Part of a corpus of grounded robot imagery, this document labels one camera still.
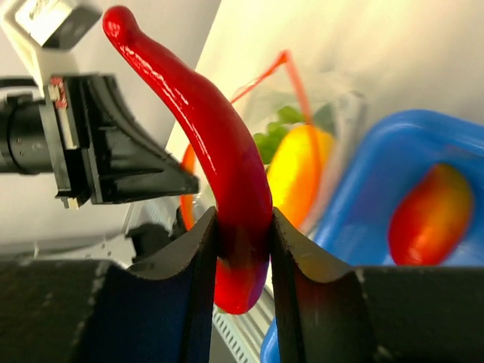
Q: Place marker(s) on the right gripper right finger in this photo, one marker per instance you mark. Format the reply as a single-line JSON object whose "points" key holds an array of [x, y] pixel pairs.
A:
{"points": [[320, 310]]}

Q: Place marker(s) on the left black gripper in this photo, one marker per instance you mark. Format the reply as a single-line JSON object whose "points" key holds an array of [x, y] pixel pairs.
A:
{"points": [[85, 116]]}

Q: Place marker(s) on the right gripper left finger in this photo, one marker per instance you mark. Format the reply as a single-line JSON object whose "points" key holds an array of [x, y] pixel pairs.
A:
{"points": [[158, 310]]}

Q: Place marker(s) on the red chili pepper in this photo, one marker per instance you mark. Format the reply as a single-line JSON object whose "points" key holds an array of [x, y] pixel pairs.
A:
{"points": [[225, 150]]}

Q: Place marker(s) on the yellow mango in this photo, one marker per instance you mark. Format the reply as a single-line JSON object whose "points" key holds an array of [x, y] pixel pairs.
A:
{"points": [[295, 172]]}

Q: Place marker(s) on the red tomato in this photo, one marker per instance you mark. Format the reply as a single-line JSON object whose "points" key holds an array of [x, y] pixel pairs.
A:
{"points": [[432, 219]]}

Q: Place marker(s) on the clear zip bag orange zipper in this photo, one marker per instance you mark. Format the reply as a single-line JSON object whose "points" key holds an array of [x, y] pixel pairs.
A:
{"points": [[325, 100]]}

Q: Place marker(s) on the blue plastic bin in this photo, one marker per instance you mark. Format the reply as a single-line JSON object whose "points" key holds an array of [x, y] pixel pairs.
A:
{"points": [[422, 314]]}

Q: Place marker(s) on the white slotted cable duct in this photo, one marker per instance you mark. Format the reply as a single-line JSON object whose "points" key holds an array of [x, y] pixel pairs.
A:
{"points": [[243, 334]]}

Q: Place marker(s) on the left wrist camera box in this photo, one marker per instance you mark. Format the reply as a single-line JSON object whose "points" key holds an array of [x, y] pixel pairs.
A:
{"points": [[43, 32]]}

